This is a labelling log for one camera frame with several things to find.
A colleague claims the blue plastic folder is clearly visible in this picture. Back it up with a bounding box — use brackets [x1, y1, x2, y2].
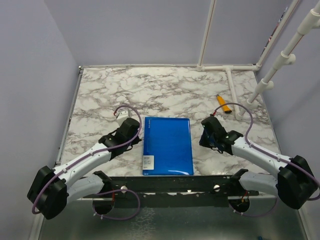
[142, 116, 194, 176]

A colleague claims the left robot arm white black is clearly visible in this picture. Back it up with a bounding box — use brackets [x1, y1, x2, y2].
[27, 117, 141, 220]

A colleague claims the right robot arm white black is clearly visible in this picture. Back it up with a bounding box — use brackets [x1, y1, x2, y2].
[199, 115, 319, 210]

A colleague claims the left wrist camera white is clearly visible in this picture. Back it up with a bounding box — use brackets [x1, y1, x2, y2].
[115, 109, 131, 126]

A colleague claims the black mounting rail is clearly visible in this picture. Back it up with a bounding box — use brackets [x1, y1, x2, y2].
[79, 174, 261, 208]

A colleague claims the white PVC pipe frame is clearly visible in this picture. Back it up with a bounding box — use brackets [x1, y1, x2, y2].
[81, 0, 302, 120]

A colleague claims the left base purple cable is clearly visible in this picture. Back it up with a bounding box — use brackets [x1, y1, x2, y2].
[92, 188, 141, 221]

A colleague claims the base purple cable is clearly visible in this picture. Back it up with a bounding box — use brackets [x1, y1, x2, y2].
[232, 194, 280, 217]
[92, 188, 141, 221]

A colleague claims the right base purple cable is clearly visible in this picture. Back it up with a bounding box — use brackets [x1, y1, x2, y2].
[232, 194, 280, 217]

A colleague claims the white PVC camera pole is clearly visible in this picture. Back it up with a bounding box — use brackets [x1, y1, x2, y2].
[244, 1, 320, 108]

